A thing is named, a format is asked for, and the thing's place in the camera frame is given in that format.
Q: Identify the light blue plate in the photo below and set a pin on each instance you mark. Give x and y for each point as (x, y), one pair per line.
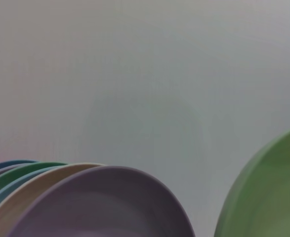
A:
(1, 195)

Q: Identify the lilac plate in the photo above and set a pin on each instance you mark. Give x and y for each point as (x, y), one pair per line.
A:
(110, 202)

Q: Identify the teal blue plate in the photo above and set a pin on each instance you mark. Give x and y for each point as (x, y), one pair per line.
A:
(1, 165)

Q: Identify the dark green plate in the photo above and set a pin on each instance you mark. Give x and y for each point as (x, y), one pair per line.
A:
(11, 176)

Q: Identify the light green plate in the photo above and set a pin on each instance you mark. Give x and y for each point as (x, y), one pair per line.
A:
(270, 192)

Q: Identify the beige plate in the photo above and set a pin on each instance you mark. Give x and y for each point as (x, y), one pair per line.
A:
(36, 187)

